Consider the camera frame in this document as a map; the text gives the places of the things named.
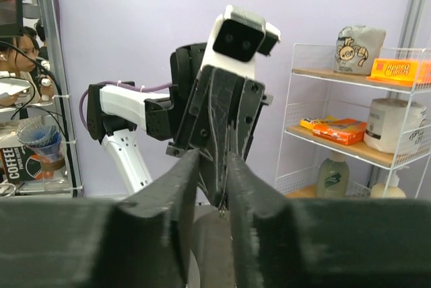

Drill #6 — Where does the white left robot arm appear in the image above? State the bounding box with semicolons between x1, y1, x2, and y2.
87;43;272;207

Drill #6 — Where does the white wire shelf rack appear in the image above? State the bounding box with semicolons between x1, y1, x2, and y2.
275;42;430;198

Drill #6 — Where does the orange snack packet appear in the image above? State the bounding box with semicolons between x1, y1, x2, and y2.
312;118;366;145

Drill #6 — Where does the cream white bottle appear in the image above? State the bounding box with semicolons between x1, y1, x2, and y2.
370;170;407;199

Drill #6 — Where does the yellow candy bag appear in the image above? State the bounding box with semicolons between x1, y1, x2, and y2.
299;116;338;130

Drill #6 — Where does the grey paper bag with cartoon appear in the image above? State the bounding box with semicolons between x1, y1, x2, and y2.
333;25;387;76

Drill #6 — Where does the white paper towel roll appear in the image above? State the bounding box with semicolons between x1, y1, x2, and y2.
364;98;427;155

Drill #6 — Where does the green bottle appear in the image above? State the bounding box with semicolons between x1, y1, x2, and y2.
317;151;350;198

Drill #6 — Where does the coffee filter box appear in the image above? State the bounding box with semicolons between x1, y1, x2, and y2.
1;146;65;184

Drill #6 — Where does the orange yellow snack box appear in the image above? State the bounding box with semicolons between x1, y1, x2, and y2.
367;58;430;87

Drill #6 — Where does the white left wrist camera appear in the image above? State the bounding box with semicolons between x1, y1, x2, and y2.
199;5;281;79

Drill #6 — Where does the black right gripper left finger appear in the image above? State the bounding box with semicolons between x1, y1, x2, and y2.
1;150;199;287

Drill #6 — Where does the seated person with earbuds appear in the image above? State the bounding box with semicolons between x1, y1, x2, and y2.
1;26;55;104

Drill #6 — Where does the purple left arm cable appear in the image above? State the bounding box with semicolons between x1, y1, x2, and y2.
78;80;172;131

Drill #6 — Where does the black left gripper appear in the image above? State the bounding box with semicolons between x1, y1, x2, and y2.
165;64;272;207

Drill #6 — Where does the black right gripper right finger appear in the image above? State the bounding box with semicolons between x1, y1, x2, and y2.
226;153;430;287

